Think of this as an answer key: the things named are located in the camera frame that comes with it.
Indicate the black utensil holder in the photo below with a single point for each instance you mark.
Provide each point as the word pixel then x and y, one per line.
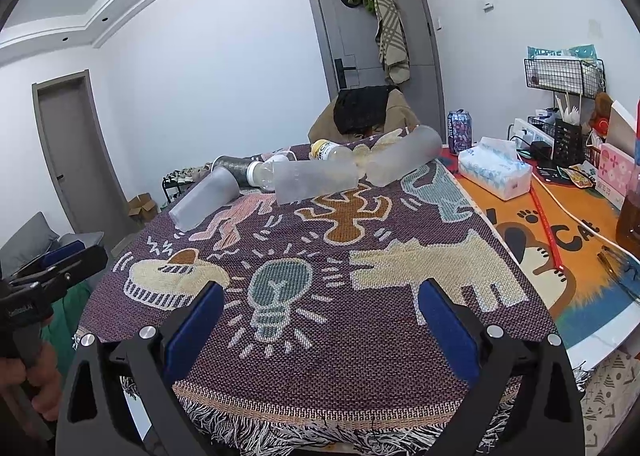
pixel 568 149

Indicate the plaid scarf on door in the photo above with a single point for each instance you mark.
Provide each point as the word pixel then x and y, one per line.
pixel 391 39

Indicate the purple patterned woven blanket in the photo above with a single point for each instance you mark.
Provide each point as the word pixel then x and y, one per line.
pixel 322 340

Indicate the eyeglasses on mat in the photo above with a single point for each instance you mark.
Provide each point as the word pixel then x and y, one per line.
pixel 615 266

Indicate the brown plush toy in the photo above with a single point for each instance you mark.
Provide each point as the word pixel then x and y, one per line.
pixel 600 116

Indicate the grey door with handle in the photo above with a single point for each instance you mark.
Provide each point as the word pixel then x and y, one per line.
pixel 350 54

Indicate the dark patterned paper cup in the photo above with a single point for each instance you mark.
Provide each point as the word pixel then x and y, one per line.
pixel 241 168

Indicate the clear plastic jar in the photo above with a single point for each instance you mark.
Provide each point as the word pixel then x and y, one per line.
pixel 260 174

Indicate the purple drink can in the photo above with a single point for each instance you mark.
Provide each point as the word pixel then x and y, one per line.
pixel 459 131

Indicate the pink floral box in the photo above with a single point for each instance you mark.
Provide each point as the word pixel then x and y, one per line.
pixel 614 171

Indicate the red ribbon strip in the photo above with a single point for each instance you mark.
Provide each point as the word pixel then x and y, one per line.
pixel 557 260

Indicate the amber liquid plastic bottle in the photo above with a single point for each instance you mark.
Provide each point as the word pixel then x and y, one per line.
pixel 628 224

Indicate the orange cat print mat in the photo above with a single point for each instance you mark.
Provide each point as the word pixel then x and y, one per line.
pixel 593 315

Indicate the frosted cup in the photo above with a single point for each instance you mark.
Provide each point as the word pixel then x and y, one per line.
pixel 295 181
pixel 217 189
pixel 422 145

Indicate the person's left hand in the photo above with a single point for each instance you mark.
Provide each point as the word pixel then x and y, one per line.
pixel 44 376

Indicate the cardboard box on floor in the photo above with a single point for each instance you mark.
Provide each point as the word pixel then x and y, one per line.
pixel 142 208

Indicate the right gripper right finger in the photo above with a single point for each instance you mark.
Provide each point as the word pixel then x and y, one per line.
pixel 546 417

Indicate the black wire wall basket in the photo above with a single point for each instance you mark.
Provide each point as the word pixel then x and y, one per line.
pixel 566 75

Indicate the black garment on chair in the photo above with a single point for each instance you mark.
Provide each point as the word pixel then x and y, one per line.
pixel 359 110

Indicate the yellow cap plastic bottle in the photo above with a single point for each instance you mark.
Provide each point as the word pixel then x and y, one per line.
pixel 326 150

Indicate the chair with tan coat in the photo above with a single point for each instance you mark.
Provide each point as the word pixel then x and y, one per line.
pixel 398 115

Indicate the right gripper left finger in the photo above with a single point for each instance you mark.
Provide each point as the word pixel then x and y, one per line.
pixel 95 418

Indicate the white power strip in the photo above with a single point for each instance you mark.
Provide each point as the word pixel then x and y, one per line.
pixel 524 133

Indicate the black shoe rack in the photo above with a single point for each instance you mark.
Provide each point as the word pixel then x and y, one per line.
pixel 177 182

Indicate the white blue tissue pack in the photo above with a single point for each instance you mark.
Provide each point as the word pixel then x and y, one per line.
pixel 494 165

